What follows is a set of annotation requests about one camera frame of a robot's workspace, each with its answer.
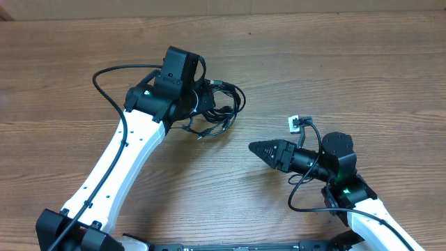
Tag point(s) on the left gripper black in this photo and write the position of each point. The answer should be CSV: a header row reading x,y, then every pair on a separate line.
x,y
207,99

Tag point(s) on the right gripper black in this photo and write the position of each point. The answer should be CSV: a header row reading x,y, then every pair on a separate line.
x,y
281,157

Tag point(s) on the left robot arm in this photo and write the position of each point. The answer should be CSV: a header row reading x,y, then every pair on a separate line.
x,y
168,94

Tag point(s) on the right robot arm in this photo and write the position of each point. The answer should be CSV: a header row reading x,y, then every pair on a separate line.
x,y
346,194

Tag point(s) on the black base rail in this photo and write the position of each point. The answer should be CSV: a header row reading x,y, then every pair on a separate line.
x,y
311,245

